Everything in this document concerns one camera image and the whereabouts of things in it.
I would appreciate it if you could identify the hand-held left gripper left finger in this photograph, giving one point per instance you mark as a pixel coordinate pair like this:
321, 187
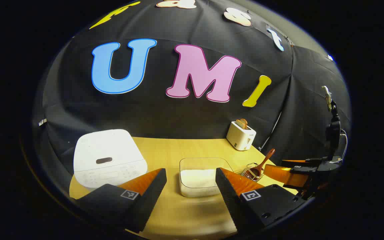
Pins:
152, 193

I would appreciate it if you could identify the white toaster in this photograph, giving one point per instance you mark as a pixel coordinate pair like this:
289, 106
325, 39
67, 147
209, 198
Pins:
240, 135

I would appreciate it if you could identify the white rice cooker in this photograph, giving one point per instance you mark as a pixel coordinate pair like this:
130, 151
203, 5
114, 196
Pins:
105, 146

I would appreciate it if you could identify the brown toast slice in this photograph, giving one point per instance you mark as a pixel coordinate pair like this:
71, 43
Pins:
242, 124

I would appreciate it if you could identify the white cloth clip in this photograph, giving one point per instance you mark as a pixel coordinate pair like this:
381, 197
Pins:
42, 122

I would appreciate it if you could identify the black backdrop cloth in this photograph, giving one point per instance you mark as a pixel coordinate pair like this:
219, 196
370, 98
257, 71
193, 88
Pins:
165, 116

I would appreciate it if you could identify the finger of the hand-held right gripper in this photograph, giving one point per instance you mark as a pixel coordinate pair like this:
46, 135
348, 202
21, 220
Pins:
302, 162
285, 176

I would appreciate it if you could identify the clear plastic container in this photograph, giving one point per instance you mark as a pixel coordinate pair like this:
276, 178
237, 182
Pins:
205, 163

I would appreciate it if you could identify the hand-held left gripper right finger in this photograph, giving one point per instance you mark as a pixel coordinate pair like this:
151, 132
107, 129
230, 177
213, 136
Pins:
228, 193

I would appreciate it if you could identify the wooden spoon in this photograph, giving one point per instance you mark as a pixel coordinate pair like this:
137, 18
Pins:
266, 160

